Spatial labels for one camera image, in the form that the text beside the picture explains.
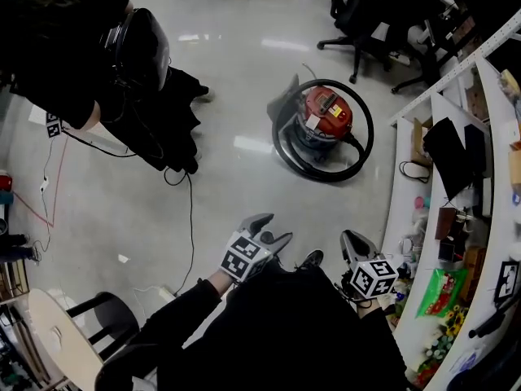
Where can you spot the artificial sunflower bunch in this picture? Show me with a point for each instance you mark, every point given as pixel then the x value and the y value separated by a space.
pixel 454 320

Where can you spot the black framed printed card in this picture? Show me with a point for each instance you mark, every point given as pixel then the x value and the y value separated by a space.
pixel 506 281

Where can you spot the blue-green bucket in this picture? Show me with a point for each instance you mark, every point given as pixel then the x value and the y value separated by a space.
pixel 5 198

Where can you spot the person's left forearm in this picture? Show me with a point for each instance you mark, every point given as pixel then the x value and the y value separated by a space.
pixel 183 308

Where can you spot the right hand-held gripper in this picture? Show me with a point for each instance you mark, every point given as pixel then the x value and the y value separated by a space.
pixel 372 279

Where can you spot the red vacuum cleaner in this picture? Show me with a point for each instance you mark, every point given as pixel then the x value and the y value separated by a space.
pixel 325 108

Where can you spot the round wooden table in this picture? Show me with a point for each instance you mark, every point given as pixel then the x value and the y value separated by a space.
pixel 77 365

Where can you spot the dark wedge vacuum nozzle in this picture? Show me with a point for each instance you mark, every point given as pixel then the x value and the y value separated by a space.
pixel 285 96

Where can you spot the pile of small colourful items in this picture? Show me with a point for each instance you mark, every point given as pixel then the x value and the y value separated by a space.
pixel 413 242

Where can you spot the black cloth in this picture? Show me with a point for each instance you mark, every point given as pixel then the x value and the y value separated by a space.
pixel 452 153

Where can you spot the green snack packet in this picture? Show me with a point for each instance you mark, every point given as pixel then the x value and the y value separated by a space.
pixel 441 291

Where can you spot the red canister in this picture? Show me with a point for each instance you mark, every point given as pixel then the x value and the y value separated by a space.
pixel 5 181

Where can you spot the wooden oval board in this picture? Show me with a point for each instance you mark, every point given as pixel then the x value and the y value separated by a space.
pixel 57 335

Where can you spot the white bag with blue print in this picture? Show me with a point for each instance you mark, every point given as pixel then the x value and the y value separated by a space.
pixel 468 361

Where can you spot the low wooden rack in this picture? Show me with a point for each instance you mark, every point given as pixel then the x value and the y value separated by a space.
pixel 16 279

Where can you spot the black office chair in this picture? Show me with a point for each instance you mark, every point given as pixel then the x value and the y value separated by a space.
pixel 358 10
pixel 431 55

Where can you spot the dark brown box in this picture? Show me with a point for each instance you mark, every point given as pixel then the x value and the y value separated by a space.
pixel 445 222

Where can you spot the brown carton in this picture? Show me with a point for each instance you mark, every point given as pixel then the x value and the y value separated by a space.
pixel 474 271

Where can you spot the person's right shoe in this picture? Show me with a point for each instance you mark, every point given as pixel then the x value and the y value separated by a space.
pixel 312 259

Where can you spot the person's black-clothed torso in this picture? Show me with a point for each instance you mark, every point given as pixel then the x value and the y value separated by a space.
pixel 285 328

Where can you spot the tall white perforated shelving unit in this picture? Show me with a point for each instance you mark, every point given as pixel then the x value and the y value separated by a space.
pixel 486 238

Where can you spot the black head-worn visor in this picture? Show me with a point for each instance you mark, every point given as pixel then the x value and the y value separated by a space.
pixel 142 47

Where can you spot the person's right forearm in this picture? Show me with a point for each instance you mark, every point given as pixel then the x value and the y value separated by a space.
pixel 374 320

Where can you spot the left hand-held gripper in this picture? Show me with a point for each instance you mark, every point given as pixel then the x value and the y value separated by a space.
pixel 244 259

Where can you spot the cardboard box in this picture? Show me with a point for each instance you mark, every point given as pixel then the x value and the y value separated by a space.
pixel 419 141

